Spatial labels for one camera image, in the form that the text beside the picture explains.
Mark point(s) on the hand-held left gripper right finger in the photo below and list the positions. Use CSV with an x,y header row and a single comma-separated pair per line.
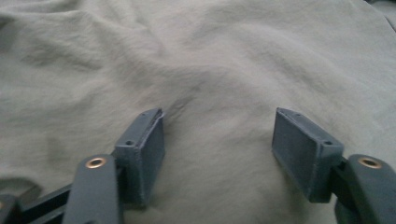
x,y
302,152

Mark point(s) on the olive green pants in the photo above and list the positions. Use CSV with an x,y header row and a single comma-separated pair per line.
x,y
199,56

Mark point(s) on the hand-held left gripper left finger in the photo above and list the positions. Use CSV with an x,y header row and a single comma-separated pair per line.
x,y
146,155

